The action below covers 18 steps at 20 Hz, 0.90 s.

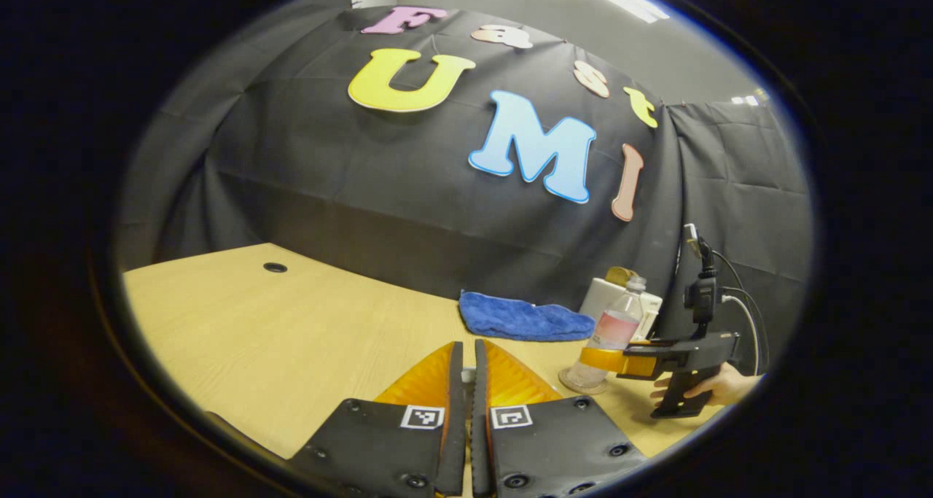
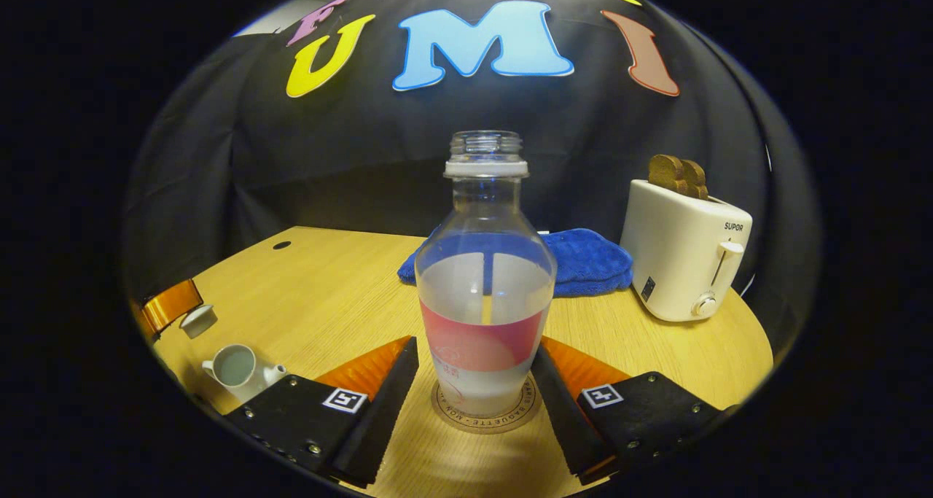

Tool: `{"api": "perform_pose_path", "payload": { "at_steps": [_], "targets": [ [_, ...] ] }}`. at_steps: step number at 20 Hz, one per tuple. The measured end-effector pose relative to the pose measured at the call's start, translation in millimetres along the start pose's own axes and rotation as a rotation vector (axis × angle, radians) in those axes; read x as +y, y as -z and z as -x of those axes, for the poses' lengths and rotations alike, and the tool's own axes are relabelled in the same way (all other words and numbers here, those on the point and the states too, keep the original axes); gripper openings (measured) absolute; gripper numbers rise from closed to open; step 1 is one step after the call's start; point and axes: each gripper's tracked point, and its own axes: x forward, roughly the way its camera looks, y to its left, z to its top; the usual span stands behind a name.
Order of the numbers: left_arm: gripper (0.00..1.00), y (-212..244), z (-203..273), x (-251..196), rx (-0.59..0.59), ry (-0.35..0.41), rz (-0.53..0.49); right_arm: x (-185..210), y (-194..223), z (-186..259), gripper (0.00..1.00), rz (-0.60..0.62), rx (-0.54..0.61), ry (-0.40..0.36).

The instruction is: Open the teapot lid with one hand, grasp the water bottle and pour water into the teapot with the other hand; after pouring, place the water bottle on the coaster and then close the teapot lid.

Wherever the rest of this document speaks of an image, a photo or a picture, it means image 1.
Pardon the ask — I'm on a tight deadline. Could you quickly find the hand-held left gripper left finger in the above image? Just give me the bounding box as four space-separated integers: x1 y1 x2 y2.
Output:
208 341 467 498

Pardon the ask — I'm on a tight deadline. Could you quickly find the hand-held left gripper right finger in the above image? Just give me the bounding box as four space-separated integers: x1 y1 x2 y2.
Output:
470 339 649 498

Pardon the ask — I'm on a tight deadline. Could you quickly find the clear water bottle pink label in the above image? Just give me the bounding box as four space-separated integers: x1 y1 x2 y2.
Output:
567 276 648 392

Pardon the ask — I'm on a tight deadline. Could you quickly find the clear glass coaster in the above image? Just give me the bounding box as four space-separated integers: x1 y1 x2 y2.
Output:
558 367 609 396

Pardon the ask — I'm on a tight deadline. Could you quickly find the white container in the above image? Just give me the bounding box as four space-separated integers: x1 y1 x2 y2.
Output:
579 277 663 342

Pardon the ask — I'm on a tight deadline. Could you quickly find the blue towel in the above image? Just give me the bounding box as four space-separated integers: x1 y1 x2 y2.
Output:
458 290 596 342

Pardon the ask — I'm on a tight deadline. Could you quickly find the black backdrop cloth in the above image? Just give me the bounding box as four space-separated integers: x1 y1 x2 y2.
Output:
117 6 813 375

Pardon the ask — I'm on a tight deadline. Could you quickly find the white cable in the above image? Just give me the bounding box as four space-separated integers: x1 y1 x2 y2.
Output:
720 294 760 376

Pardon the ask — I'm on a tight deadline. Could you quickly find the black cable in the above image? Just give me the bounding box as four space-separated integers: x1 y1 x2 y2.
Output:
711 249 770 373

